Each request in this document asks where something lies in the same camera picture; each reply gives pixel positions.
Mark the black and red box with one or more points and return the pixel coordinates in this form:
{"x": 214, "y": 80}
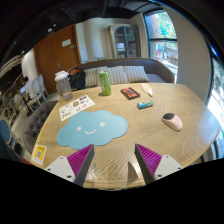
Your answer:
{"x": 130, "y": 93}

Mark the striped cushion middle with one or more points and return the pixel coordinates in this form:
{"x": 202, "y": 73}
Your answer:
{"x": 117, "y": 75}

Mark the grey tufted chair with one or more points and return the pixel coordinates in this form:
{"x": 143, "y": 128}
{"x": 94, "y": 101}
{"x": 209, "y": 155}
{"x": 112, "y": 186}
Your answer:
{"x": 35, "y": 124}

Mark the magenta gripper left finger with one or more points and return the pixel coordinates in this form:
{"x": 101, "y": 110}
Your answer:
{"x": 73, "y": 168}

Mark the sticker sheet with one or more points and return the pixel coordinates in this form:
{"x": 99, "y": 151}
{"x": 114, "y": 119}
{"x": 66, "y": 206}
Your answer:
{"x": 75, "y": 107}

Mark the striped cushion right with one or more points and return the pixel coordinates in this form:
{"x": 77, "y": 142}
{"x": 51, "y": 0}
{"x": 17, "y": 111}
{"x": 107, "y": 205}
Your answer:
{"x": 135, "y": 74}

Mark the grey upholstered sofa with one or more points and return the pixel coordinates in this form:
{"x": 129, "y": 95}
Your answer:
{"x": 155, "y": 71}

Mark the white dining chair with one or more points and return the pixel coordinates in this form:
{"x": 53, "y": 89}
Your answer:
{"x": 36, "y": 89}

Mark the blue cloud mouse pad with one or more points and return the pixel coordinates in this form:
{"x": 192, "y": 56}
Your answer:
{"x": 98, "y": 128}

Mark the yellow QR code sticker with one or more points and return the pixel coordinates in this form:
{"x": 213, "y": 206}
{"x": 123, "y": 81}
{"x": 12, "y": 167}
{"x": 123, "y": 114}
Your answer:
{"x": 38, "y": 154}

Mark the small teal packet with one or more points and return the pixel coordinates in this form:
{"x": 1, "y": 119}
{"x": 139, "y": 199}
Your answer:
{"x": 143, "y": 105}

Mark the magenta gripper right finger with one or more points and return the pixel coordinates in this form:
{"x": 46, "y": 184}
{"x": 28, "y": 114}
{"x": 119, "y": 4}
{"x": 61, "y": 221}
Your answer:
{"x": 153, "y": 165}

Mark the clear plastic shaker bottle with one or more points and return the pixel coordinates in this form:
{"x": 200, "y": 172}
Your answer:
{"x": 63, "y": 85}

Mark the green drink can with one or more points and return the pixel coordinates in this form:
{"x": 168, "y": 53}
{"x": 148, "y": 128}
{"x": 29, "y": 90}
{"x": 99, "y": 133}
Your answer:
{"x": 105, "y": 83}

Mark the glass display cabinet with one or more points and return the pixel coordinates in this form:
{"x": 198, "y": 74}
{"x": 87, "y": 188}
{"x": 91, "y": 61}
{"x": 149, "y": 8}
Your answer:
{"x": 124, "y": 40}

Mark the pink computer mouse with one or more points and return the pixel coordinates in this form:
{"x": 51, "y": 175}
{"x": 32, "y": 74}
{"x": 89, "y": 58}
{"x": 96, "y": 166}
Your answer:
{"x": 172, "y": 121}

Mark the blue chair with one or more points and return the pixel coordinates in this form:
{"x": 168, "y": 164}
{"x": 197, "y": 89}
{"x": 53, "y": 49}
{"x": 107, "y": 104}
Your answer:
{"x": 6, "y": 134}

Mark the striped cushion left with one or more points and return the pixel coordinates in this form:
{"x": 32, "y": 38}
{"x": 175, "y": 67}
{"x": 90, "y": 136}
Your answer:
{"x": 92, "y": 76}

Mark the striped cushion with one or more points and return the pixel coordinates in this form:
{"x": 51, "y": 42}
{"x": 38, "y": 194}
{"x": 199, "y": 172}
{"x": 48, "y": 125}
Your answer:
{"x": 92, "y": 76}
{"x": 135, "y": 74}
{"x": 117, "y": 75}

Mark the wooden door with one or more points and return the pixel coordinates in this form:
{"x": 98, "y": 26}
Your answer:
{"x": 57, "y": 52}

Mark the cream plastic bag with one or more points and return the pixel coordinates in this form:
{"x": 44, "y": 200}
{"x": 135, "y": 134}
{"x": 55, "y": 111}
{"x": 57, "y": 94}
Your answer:
{"x": 147, "y": 89}

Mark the black backpack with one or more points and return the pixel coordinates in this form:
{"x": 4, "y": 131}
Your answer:
{"x": 77, "y": 79}

